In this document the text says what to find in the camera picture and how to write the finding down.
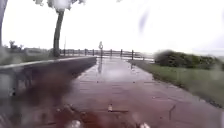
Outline sign on pole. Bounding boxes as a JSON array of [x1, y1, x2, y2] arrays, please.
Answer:
[[98, 41, 104, 63]]

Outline wet red brick path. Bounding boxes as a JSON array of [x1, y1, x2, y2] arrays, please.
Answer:
[[0, 57, 224, 128]]

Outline tree with leaning trunk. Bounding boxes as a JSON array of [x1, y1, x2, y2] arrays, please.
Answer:
[[33, 0, 87, 58]]

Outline robot's own part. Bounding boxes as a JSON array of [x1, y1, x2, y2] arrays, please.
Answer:
[[66, 119, 83, 128], [139, 122, 152, 128]]

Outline dark green bushes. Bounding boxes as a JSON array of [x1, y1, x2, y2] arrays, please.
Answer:
[[153, 49, 224, 71]]

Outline grass verge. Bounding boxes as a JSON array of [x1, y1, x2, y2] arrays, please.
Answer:
[[129, 59, 224, 108]]

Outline tree trunk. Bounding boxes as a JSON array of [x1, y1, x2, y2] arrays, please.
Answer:
[[0, 0, 9, 48]]

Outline dark post railing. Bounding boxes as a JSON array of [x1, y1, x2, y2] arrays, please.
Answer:
[[59, 48, 155, 62]]

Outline low grey stone wall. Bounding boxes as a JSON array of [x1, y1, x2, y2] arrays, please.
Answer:
[[0, 55, 98, 98]]

